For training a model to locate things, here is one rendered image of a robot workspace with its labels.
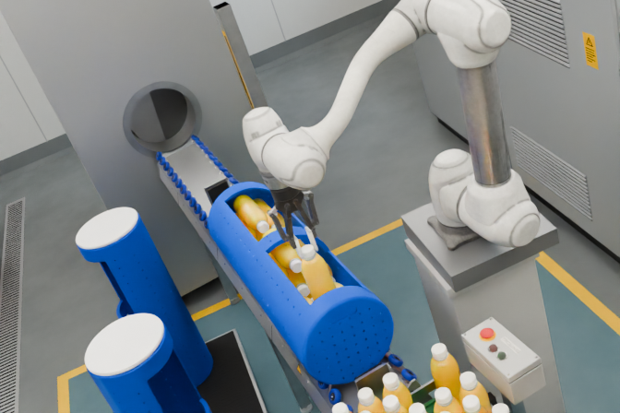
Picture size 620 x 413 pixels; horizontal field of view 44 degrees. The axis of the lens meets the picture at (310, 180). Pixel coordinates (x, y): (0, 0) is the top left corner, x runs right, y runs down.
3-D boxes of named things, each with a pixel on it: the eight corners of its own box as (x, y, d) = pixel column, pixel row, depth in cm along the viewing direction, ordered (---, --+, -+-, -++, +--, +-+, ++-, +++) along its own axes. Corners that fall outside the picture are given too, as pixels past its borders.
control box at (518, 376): (497, 342, 212) (491, 315, 206) (546, 385, 195) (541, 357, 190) (468, 360, 209) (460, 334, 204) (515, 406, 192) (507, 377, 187)
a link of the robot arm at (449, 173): (464, 189, 253) (453, 134, 241) (502, 212, 239) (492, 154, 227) (424, 213, 248) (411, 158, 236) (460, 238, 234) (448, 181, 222)
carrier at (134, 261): (181, 346, 389) (146, 388, 370) (106, 206, 345) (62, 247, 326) (224, 355, 373) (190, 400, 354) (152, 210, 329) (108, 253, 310)
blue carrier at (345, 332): (287, 232, 300) (269, 169, 286) (401, 358, 226) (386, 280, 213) (219, 262, 292) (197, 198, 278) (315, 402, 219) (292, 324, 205)
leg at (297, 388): (309, 401, 352) (264, 299, 321) (315, 409, 347) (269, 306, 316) (298, 407, 351) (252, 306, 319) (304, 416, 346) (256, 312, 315)
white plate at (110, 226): (105, 205, 344) (106, 206, 345) (62, 244, 326) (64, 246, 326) (149, 208, 328) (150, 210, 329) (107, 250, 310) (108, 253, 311)
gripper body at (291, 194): (291, 170, 205) (301, 197, 210) (262, 183, 204) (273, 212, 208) (302, 180, 199) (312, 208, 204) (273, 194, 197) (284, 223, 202)
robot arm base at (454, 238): (470, 194, 259) (468, 181, 256) (503, 230, 241) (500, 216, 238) (421, 215, 257) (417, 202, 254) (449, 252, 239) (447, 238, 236)
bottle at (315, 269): (345, 302, 222) (326, 253, 212) (325, 316, 219) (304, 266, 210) (331, 292, 227) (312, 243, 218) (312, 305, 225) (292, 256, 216)
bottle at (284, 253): (282, 245, 260) (304, 271, 244) (263, 250, 257) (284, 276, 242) (282, 227, 257) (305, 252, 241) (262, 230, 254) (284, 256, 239)
